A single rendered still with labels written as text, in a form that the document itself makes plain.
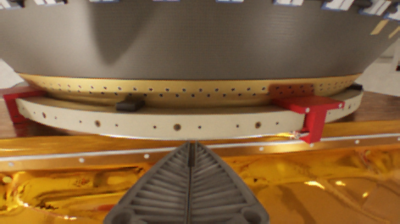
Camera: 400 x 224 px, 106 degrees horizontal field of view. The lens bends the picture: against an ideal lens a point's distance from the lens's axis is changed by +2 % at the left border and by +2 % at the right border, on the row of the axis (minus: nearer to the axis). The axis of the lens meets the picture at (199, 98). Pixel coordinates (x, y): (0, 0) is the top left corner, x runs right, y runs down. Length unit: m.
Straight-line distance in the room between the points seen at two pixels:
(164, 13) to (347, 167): 0.61
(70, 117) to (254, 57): 0.38
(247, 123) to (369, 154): 0.50
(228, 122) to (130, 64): 0.21
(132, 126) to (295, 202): 0.48
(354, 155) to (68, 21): 0.76
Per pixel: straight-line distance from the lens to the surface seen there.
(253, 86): 0.32
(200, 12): 0.24
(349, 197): 0.70
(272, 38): 0.29
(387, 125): 0.74
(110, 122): 0.34
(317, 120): 0.40
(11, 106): 0.65
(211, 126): 0.29
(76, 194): 0.52
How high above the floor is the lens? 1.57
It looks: 15 degrees up
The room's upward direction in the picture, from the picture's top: 180 degrees counter-clockwise
